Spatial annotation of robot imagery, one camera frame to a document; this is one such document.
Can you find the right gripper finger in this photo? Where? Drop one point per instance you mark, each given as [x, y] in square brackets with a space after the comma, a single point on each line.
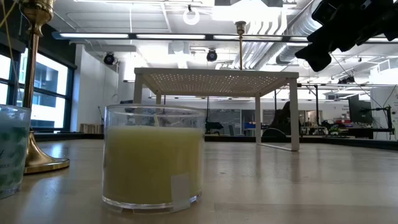
[315, 57]
[328, 36]

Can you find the brass candlestick holder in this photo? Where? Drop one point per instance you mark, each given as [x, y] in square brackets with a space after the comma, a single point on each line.
[240, 27]
[31, 77]

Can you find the yellow candle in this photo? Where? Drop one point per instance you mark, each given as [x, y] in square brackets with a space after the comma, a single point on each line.
[149, 161]

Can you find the blue candle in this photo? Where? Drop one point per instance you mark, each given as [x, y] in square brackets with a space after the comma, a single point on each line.
[14, 149]

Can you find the black computer monitor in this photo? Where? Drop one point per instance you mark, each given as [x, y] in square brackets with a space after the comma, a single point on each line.
[359, 109]

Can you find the person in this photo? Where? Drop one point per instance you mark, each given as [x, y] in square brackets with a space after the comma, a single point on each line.
[281, 119]

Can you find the white perforated metal shelf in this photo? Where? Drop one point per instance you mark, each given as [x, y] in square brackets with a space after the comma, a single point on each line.
[217, 72]

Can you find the black ceiling spotlight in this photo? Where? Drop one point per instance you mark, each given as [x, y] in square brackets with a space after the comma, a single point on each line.
[211, 55]
[109, 58]

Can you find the long linear ceiling light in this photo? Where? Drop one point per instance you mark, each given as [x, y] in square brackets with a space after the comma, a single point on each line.
[93, 35]

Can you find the large dark-framed window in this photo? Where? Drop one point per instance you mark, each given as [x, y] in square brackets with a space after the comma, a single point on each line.
[49, 93]

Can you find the silver ventilation duct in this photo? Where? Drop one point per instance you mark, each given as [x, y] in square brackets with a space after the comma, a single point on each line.
[286, 53]

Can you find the black aluminium table frame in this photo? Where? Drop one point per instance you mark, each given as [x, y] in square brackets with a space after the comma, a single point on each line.
[342, 143]

